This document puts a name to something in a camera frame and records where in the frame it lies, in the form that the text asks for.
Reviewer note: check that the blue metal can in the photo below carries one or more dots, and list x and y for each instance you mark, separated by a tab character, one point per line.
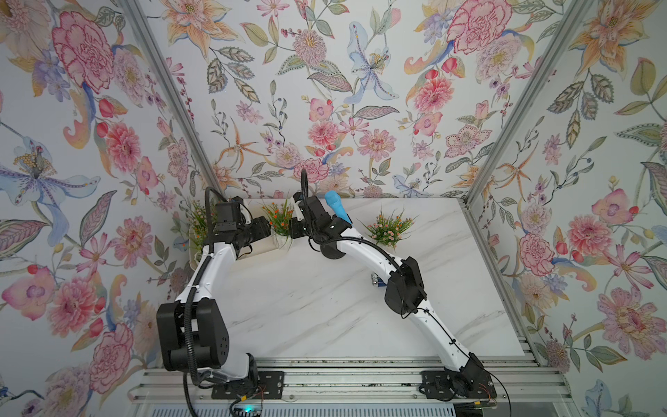
377	281

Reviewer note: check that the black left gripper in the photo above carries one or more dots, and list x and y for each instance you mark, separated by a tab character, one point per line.
259	227

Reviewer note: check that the aluminium corner post left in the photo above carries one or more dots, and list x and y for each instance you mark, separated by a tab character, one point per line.
140	26

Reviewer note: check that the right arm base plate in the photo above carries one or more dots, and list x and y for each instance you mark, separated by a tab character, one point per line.
446	385

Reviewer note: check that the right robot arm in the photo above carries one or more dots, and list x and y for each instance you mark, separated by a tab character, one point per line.
405	295

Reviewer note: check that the blue toy microphone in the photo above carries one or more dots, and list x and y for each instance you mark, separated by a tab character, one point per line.
334	202

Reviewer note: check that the pink flower potted plant back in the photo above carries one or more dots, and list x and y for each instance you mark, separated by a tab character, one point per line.
389	230

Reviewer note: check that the black microphone stand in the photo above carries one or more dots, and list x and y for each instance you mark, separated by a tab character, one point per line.
330	251

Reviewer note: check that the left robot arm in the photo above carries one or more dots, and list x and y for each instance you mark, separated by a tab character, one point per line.
193	337

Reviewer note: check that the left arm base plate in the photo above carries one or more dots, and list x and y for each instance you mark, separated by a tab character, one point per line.
267	385

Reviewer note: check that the aluminium corner post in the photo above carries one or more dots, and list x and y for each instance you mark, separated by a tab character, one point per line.
140	26
573	17

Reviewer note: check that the red flower potted plant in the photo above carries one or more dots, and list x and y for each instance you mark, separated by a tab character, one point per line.
279	216

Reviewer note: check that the aluminium corner post right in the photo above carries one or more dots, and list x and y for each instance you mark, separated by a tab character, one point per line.
573	17

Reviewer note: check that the aluminium mounting rail frame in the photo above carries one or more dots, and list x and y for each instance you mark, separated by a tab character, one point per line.
364	387

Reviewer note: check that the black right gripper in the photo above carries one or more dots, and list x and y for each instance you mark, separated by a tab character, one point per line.
294	230

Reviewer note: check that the pink flower potted plant boxed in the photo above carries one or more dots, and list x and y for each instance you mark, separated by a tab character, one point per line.
198	226

